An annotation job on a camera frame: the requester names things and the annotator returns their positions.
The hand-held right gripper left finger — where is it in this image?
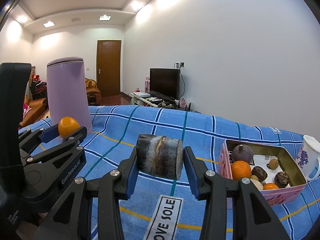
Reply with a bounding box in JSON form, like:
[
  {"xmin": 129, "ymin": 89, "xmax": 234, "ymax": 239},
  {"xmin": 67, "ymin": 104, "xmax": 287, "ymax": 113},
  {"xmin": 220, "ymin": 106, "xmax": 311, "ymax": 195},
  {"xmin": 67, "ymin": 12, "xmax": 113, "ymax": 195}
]
[{"xmin": 32, "ymin": 151, "xmax": 138, "ymax": 240}]

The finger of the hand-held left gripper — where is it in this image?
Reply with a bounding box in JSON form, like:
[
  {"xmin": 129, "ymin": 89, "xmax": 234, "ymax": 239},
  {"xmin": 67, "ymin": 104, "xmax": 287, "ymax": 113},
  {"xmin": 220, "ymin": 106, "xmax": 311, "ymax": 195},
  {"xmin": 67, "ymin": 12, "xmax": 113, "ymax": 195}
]
[
  {"xmin": 26, "ymin": 127, "xmax": 87, "ymax": 164},
  {"xmin": 19, "ymin": 126, "xmax": 60, "ymax": 153}
]

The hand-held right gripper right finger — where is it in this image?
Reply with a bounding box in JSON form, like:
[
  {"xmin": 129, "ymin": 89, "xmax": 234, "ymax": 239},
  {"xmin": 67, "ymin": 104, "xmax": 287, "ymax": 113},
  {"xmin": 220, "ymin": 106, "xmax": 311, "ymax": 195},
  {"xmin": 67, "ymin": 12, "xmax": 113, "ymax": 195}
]
[{"xmin": 183, "ymin": 146, "xmax": 290, "ymax": 240}]

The dark sugarcane piece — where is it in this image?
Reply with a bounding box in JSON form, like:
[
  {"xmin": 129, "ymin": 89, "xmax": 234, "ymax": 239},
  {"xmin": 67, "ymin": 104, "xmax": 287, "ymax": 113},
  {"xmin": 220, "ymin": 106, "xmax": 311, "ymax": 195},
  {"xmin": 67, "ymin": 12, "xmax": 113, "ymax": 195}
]
[{"xmin": 136, "ymin": 134, "xmax": 184, "ymax": 180}]

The large orange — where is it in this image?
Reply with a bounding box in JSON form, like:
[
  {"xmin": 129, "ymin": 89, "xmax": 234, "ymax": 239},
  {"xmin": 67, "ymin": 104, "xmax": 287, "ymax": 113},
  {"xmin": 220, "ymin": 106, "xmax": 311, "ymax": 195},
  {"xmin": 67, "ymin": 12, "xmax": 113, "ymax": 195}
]
[{"xmin": 230, "ymin": 160, "xmax": 252, "ymax": 180}]

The purple passion fruit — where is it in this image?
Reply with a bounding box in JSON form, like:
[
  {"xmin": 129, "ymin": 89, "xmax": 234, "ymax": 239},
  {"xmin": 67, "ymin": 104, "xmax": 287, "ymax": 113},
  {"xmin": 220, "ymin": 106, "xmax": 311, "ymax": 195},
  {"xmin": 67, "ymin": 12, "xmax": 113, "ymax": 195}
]
[{"xmin": 231, "ymin": 144, "xmax": 254, "ymax": 164}]

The brown water chestnut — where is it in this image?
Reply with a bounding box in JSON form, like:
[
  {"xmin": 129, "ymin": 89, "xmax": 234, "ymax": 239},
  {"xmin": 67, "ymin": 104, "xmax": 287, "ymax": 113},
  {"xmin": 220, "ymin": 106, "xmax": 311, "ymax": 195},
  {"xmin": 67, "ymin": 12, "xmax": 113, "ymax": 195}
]
[
  {"xmin": 251, "ymin": 166, "xmax": 268, "ymax": 183},
  {"xmin": 274, "ymin": 171, "xmax": 290, "ymax": 188}
]

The pink tin box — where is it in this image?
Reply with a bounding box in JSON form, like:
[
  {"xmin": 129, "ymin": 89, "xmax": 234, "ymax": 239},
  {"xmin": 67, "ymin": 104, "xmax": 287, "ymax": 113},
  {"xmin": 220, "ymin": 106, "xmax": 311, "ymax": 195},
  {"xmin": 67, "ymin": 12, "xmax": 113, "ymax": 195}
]
[{"xmin": 219, "ymin": 139, "xmax": 307, "ymax": 209}]

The brown leather sofa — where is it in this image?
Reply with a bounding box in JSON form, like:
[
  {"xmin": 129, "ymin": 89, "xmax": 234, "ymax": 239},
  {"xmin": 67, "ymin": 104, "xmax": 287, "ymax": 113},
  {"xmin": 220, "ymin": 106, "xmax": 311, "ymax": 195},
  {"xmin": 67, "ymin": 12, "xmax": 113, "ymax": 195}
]
[
  {"xmin": 85, "ymin": 78, "xmax": 102, "ymax": 105},
  {"xmin": 19, "ymin": 97, "xmax": 49, "ymax": 128}
]

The dark wooden chair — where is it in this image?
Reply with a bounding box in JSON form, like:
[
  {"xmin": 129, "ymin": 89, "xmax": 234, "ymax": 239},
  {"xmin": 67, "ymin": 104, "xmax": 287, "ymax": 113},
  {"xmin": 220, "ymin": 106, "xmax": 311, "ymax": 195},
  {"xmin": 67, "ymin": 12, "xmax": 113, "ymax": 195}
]
[{"xmin": 30, "ymin": 74, "xmax": 48, "ymax": 100}]

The purple cylindrical tumbler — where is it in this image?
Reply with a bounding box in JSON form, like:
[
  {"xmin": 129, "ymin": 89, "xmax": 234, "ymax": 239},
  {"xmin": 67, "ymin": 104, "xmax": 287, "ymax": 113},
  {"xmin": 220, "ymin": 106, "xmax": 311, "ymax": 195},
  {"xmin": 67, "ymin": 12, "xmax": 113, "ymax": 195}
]
[{"xmin": 47, "ymin": 56, "xmax": 93, "ymax": 138}]

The blue plaid blanket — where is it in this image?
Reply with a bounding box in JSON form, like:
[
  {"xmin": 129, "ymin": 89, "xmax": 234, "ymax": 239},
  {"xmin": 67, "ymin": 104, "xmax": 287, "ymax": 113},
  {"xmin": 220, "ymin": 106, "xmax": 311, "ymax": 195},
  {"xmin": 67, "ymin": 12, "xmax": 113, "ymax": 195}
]
[{"xmin": 19, "ymin": 105, "xmax": 317, "ymax": 240}]

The printed paper sheet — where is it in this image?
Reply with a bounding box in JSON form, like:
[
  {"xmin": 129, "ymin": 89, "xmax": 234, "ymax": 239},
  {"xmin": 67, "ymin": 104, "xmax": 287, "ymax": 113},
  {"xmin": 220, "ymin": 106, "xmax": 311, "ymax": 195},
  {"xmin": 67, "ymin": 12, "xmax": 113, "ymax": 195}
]
[{"xmin": 252, "ymin": 155, "xmax": 275, "ymax": 188}]

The white television stand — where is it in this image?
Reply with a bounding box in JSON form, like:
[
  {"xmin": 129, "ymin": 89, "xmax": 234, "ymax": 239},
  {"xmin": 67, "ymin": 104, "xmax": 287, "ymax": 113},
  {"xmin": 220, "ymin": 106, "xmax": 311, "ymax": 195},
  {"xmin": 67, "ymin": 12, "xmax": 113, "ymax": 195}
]
[{"xmin": 131, "ymin": 92, "xmax": 200, "ymax": 114}]

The brown wooden door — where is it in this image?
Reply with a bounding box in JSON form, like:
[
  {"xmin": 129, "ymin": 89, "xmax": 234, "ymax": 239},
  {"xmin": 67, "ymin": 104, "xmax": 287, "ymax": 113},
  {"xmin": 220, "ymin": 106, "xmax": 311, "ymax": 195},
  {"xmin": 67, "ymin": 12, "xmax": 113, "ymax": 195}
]
[{"xmin": 97, "ymin": 40, "xmax": 122, "ymax": 97}]

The black television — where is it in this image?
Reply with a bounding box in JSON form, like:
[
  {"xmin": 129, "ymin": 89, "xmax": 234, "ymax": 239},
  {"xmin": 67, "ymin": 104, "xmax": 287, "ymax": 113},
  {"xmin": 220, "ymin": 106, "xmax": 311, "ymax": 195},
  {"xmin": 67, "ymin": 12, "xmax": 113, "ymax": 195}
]
[{"xmin": 149, "ymin": 68, "xmax": 180, "ymax": 100}]

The white mug with purple print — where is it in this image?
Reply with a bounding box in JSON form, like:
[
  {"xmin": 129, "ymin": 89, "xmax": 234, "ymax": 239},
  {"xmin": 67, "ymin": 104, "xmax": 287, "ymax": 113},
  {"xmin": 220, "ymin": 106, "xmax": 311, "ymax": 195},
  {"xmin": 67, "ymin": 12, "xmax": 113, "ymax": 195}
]
[{"xmin": 296, "ymin": 135, "xmax": 320, "ymax": 182}]

